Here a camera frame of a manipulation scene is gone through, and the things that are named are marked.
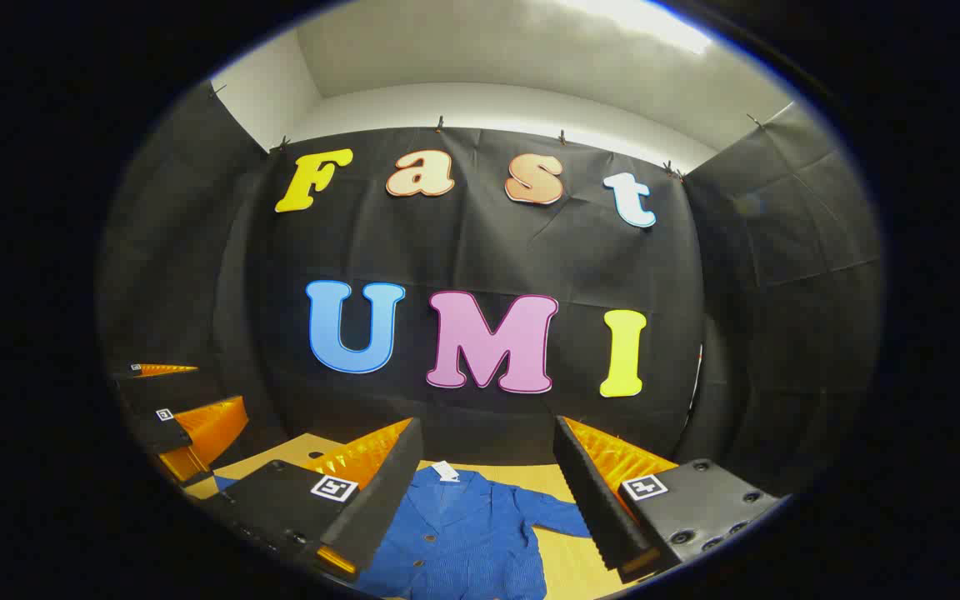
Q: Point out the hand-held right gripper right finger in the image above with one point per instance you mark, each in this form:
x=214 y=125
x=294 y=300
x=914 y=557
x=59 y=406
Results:
x=592 y=508

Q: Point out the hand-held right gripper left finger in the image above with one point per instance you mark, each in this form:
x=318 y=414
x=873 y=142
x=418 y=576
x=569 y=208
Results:
x=384 y=500

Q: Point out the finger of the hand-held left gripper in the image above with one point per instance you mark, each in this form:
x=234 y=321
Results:
x=159 y=369
x=147 y=427

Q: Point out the black backdrop cloth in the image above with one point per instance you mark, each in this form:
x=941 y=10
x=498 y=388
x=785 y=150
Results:
x=488 y=250

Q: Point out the row of black cloth clips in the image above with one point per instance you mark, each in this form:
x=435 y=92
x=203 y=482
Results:
x=439 y=125

